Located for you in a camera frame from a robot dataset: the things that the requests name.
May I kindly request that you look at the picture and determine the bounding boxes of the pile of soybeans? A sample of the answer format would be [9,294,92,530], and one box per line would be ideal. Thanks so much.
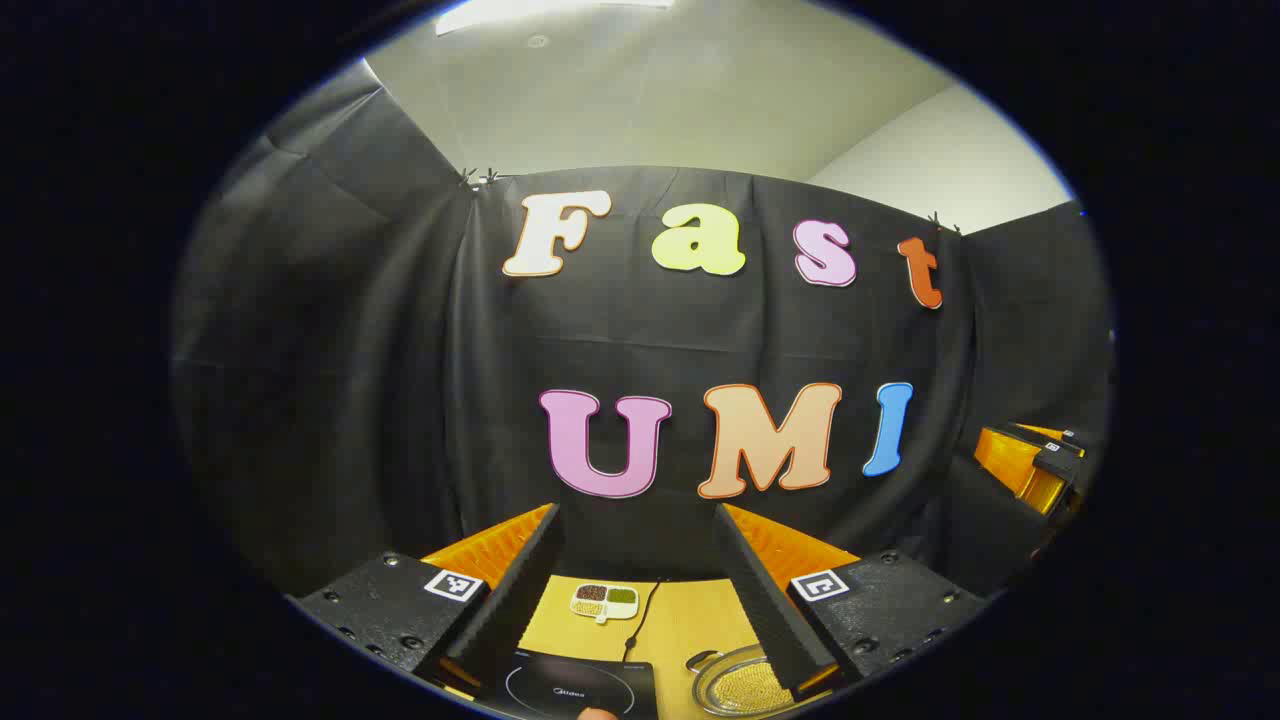
[718,660,796,714]

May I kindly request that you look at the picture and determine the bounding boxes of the black power cable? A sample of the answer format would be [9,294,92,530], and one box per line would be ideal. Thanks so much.
[622,578,663,656]

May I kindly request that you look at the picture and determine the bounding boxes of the ceiling light panel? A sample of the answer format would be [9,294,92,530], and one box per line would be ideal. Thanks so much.
[435,0,676,38]

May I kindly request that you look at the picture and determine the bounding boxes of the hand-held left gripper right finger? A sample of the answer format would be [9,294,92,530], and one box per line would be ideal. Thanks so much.
[713,503,991,701]

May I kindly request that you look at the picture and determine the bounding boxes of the steel pot with black handles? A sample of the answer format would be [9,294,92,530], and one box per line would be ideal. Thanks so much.
[685,643,801,719]

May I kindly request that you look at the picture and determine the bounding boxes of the black induction cooktop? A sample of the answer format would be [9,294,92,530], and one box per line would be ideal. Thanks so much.
[480,650,659,720]

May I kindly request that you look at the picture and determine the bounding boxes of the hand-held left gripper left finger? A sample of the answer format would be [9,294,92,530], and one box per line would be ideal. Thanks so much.
[290,503,566,696]

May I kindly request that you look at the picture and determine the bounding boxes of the white divided dish of beans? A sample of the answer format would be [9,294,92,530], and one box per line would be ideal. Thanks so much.
[570,583,639,624]

